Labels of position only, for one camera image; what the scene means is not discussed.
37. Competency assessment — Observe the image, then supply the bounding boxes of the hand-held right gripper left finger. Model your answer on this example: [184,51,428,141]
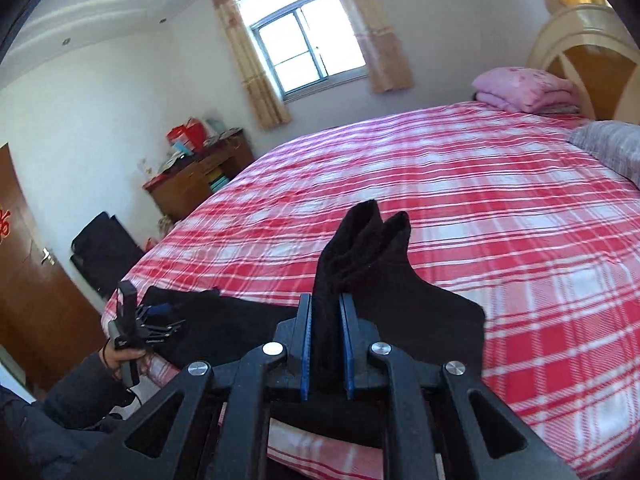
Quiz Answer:
[65,294,313,480]

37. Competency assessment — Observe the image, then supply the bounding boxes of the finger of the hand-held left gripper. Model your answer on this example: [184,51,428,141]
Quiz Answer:
[139,317,187,347]
[136,301,173,320]

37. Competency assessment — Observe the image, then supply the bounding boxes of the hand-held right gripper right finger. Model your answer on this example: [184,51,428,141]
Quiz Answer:
[339,294,581,480]

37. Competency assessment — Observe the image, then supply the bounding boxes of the black pants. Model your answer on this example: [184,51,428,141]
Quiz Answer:
[135,199,487,453]

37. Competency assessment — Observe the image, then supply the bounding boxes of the person's left forearm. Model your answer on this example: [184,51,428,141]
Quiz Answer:
[42,352,136,432]

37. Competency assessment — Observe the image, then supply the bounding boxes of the person's left hand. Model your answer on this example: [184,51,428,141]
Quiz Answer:
[102,340,150,380]

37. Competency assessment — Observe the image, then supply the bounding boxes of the black suitcase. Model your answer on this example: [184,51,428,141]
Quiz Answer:
[70,211,146,301]

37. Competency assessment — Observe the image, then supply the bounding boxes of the brown wooden door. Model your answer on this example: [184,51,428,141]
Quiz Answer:
[0,142,108,393]

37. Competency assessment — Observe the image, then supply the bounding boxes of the brown wooden desk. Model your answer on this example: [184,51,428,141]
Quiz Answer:
[142,129,256,223]

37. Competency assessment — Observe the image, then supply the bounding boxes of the red gift bag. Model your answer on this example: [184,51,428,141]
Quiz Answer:
[166,117,207,153]

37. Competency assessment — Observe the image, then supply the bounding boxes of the bed with red plaid sheet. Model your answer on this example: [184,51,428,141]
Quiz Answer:
[100,100,640,480]

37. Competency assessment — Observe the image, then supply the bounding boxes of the beige patterned curtain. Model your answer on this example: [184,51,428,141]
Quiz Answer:
[210,0,292,130]
[327,0,415,95]

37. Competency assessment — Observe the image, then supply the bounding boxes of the sliding window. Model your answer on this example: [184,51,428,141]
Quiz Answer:
[235,0,368,103]

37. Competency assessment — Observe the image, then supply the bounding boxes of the pink folded quilt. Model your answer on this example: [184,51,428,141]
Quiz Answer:
[471,66,581,113]

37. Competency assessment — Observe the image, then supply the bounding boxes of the striped pillow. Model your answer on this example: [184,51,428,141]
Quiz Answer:
[567,121,640,186]

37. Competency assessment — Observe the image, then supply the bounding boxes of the wooden bed headboard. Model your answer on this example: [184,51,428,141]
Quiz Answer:
[526,4,640,123]

